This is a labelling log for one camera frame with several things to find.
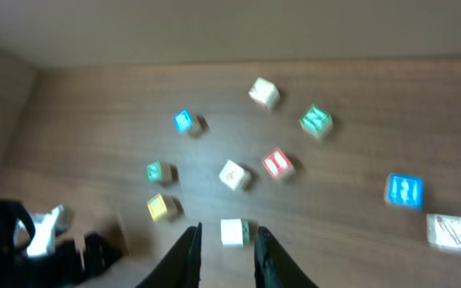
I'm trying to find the blue D block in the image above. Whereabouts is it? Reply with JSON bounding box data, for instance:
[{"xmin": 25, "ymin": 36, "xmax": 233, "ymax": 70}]
[{"xmin": 218, "ymin": 160, "xmax": 251, "ymax": 190}]

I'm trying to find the red I top block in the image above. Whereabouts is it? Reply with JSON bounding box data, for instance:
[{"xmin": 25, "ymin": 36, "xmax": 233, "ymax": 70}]
[{"xmin": 262, "ymin": 148, "xmax": 295, "ymax": 180}]

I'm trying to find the green N block far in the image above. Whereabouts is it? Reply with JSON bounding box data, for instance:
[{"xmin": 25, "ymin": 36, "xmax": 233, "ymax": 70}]
[{"xmin": 299, "ymin": 104, "xmax": 333, "ymax": 140}]

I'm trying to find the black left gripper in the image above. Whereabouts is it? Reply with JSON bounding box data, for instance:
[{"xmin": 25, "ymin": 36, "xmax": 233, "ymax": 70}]
[{"xmin": 28, "ymin": 232, "xmax": 122, "ymax": 286}]

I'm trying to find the yellow-sided block with 0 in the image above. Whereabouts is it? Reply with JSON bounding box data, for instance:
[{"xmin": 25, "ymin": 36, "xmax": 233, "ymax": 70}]
[{"xmin": 427, "ymin": 214, "xmax": 461, "ymax": 254}]

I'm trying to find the red M block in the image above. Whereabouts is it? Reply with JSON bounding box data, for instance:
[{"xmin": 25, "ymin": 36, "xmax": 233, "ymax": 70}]
[{"xmin": 248, "ymin": 78, "xmax": 280, "ymax": 110}]

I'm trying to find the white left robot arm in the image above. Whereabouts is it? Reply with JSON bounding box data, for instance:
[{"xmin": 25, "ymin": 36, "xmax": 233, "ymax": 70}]
[{"xmin": 25, "ymin": 205, "xmax": 123, "ymax": 287}]

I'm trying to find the blue-top block far left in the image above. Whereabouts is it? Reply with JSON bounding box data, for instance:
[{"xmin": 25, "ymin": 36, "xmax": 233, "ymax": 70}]
[{"xmin": 173, "ymin": 109, "xmax": 203, "ymax": 137}]

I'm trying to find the green Z block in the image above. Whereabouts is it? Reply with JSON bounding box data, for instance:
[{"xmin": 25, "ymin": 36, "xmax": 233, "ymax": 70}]
[{"xmin": 146, "ymin": 161, "xmax": 174, "ymax": 184}]

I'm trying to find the white bird block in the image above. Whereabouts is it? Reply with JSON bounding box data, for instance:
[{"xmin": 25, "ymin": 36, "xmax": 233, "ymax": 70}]
[{"xmin": 221, "ymin": 219, "xmax": 251, "ymax": 246}]

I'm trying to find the blue-top ladder block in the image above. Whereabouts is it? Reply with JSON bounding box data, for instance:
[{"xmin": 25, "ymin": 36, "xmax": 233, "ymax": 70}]
[{"xmin": 384, "ymin": 174, "xmax": 424, "ymax": 210}]

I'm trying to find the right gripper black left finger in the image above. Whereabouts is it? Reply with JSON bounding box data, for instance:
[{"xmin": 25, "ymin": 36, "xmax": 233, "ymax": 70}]
[{"xmin": 136, "ymin": 222, "xmax": 202, "ymax": 288}]

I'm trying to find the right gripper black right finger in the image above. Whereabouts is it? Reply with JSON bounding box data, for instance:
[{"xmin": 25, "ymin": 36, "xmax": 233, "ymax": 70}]
[{"xmin": 254, "ymin": 226, "xmax": 318, "ymax": 288}]

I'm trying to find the yellow-top block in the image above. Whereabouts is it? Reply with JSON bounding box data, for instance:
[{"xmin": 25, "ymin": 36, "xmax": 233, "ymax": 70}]
[{"xmin": 147, "ymin": 194, "xmax": 178, "ymax": 222}]

